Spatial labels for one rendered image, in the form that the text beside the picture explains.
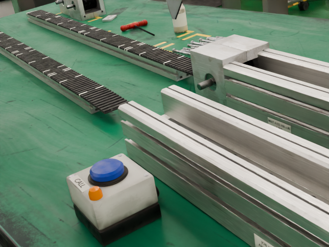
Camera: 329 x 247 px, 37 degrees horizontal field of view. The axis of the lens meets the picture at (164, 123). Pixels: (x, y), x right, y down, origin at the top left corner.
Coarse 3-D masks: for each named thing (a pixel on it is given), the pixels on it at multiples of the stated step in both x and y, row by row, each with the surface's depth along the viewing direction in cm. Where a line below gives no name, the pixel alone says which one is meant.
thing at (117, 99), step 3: (120, 96) 87; (111, 99) 87; (114, 99) 87; (117, 99) 86; (120, 99) 86; (102, 102) 86; (105, 102) 86; (108, 102) 86; (111, 102) 86; (114, 102) 86; (96, 105) 85; (99, 105) 85; (102, 105) 85; (105, 105) 85; (99, 108) 84
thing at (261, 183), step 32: (192, 96) 69; (128, 128) 69; (160, 128) 61; (192, 128) 69; (224, 128) 62; (256, 128) 57; (160, 160) 65; (192, 160) 56; (224, 160) 52; (256, 160) 58; (288, 160) 53; (320, 160) 49; (192, 192) 59; (224, 192) 52; (256, 192) 47; (288, 192) 45; (320, 192) 50; (224, 224) 55; (256, 224) 51; (288, 224) 45; (320, 224) 41
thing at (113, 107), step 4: (124, 100) 86; (112, 104) 85; (116, 104) 85; (120, 104) 84; (100, 108) 84; (104, 108) 84; (108, 108) 84; (112, 108) 84; (116, 108) 84; (104, 112) 83; (108, 112) 83
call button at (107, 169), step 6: (96, 162) 58; (102, 162) 58; (108, 162) 58; (114, 162) 58; (120, 162) 58; (96, 168) 57; (102, 168) 57; (108, 168) 57; (114, 168) 56; (120, 168) 57; (90, 174) 57; (96, 174) 56; (102, 174) 56; (108, 174) 56; (114, 174) 56; (120, 174) 56; (96, 180) 56; (102, 180) 56; (108, 180) 56
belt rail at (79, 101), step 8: (0, 48) 138; (8, 56) 133; (24, 64) 123; (32, 72) 117; (40, 72) 111; (48, 80) 109; (56, 88) 104; (64, 88) 99; (72, 96) 97; (80, 104) 94; (88, 104) 90
